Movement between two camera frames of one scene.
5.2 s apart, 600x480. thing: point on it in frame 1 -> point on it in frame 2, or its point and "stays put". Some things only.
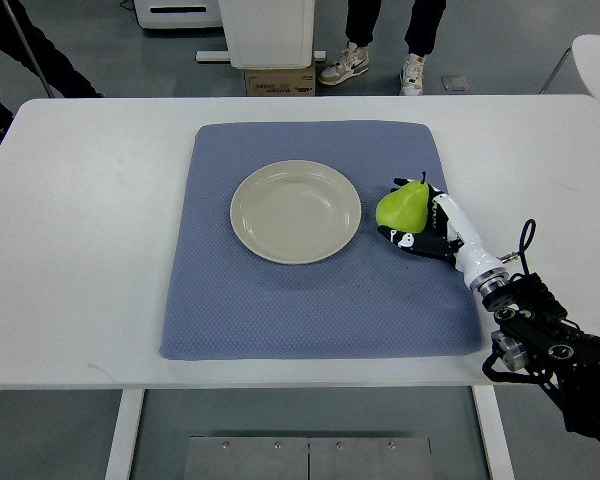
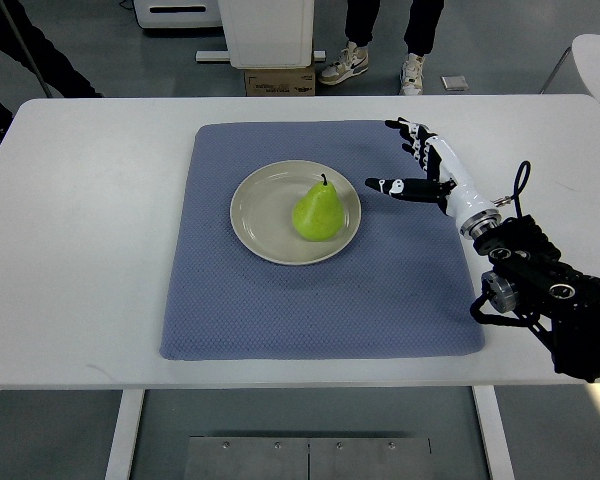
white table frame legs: x=129 y=407 stays put
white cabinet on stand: x=267 y=34 stays put
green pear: x=406 y=209 -> x=318 y=215
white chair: x=598 y=60 stays put
